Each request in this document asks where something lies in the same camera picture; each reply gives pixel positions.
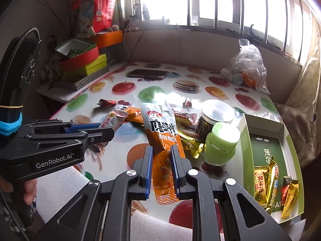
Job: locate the white foam sheet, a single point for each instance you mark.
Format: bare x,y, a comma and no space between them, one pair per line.
72,183

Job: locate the red round box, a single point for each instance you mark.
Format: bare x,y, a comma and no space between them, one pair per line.
82,57

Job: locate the black window hook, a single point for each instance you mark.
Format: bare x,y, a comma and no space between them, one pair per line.
251,30

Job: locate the dark red candy wrapper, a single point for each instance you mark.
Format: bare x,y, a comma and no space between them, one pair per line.
106,103

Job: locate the silver orange snack packet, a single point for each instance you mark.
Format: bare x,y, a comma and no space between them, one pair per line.
110,124

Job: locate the dark red stick packet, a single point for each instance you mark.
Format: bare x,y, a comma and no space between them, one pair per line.
285,190

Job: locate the lime green box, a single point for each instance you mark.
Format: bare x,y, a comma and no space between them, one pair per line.
97,64

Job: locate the clear plastic bag with items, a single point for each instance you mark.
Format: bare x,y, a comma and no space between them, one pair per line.
247,60

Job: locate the window with metal bars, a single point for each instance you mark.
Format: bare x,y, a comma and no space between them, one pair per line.
213,0

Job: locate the colourful printed paper bag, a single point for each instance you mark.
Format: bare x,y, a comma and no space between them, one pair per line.
84,17

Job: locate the person's left hand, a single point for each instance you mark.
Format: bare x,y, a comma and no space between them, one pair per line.
30,190

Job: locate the orange yellow snack packet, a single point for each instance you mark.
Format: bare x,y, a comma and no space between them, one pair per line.
292,202

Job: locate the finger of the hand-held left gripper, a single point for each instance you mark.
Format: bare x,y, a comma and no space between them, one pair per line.
81,128
97,136

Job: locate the orange grey snack packet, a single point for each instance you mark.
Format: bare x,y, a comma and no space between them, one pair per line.
134,116
160,130

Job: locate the red snack packet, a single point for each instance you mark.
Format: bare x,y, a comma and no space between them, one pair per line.
186,118

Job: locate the green jar with white lid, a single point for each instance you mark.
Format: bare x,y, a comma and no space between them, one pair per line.
220,145

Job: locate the cream printed curtain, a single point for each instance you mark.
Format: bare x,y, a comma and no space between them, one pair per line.
303,100

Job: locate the black smartphone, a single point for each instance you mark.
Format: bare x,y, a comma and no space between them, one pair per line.
148,74

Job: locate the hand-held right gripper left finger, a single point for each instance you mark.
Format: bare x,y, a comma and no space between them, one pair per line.
149,170

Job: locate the red paper bag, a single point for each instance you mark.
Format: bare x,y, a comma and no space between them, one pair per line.
104,10

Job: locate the green cardboard box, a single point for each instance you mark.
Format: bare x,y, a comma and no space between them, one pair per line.
265,150

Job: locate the clear jar with dark contents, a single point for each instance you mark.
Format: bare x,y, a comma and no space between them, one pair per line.
215,110

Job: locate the black white striped box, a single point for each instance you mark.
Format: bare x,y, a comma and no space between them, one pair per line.
85,80

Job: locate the yellow blue snack packet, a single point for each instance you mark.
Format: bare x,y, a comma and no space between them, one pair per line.
273,185

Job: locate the gold snack packet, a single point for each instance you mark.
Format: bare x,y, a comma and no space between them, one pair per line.
260,185
191,145

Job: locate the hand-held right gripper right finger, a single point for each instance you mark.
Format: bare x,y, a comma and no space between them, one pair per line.
174,170

